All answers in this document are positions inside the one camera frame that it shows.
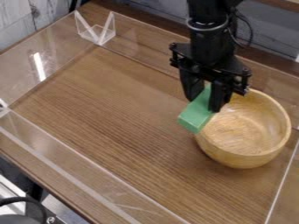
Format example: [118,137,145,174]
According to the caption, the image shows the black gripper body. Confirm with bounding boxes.
[169,20,250,95]

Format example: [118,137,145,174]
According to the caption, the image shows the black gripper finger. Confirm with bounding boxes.
[180,69,204,102]
[209,80,232,113]

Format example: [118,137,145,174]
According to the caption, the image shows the green rectangular block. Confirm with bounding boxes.
[177,85,214,134]

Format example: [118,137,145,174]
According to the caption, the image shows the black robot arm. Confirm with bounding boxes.
[169,0,252,113]

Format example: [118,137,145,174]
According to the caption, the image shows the light brown wooden bowl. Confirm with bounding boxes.
[194,89,292,169]

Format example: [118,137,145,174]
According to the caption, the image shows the clear acrylic corner bracket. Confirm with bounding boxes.
[73,10,116,46]

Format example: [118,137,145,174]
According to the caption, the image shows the clear acrylic tray wall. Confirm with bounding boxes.
[0,99,190,224]

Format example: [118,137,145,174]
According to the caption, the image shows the black metal mount plate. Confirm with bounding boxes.
[41,215,66,224]

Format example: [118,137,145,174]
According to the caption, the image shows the black cable at corner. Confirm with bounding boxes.
[0,196,49,224]

